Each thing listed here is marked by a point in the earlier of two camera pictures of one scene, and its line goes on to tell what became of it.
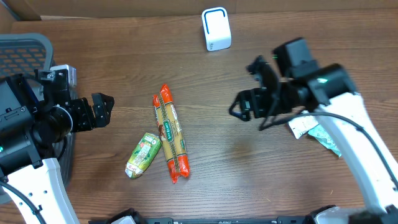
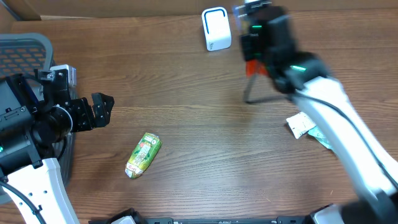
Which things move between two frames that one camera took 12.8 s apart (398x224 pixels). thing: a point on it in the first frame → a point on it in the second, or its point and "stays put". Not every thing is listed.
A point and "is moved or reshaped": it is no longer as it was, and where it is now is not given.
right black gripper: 262,107 → 246,47
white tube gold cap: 301,125 stays put
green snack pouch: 143,155 stays put
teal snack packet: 319,134 stays put
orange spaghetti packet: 178,165 is moved or reshaped
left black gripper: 84,113 stays put
